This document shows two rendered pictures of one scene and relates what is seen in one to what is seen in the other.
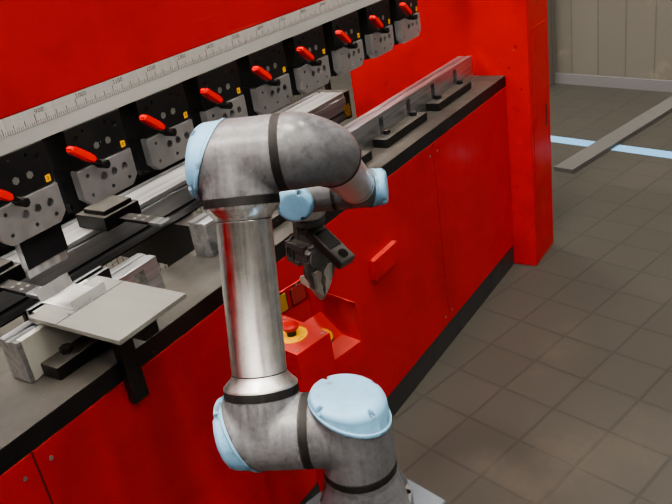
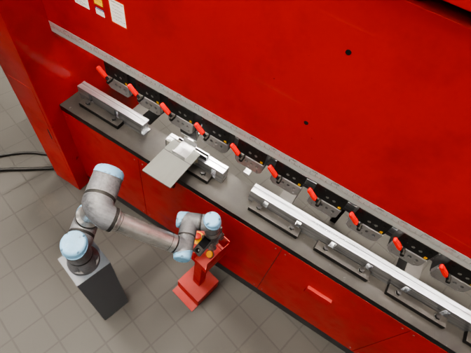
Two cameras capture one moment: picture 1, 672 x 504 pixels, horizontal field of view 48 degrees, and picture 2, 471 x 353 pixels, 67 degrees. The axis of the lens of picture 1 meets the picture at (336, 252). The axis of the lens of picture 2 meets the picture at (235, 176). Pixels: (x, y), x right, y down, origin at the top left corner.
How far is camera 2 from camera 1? 177 cm
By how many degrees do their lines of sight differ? 61
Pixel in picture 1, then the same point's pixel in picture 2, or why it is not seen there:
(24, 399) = (156, 149)
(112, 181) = (214, 144)
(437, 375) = (315, 339)
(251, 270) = not seen: hidden behind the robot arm
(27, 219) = (178, 122)
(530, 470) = not seen: outside the picture
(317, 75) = (364, 231)
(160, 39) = (265, 135)
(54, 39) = (214, 94)
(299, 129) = (84, 200)
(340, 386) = (77, 240)
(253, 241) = not seen: hidden behind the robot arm
